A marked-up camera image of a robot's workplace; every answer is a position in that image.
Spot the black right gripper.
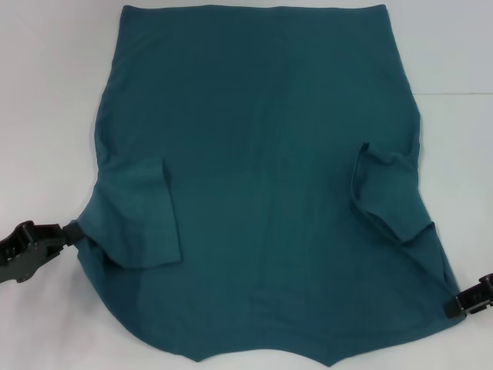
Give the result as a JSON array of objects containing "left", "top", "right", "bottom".
[{"left": 443, "top": 273, "right": 493, "bottom": 319}]

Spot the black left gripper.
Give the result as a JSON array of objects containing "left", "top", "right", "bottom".
[{"left": 0, "top": 220, "right": 84, "bottom": 288}]

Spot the teal blue shirt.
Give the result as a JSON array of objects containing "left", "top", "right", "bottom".
[{"left": 67, "top": 3, "right": 469, "bottom": 367}]

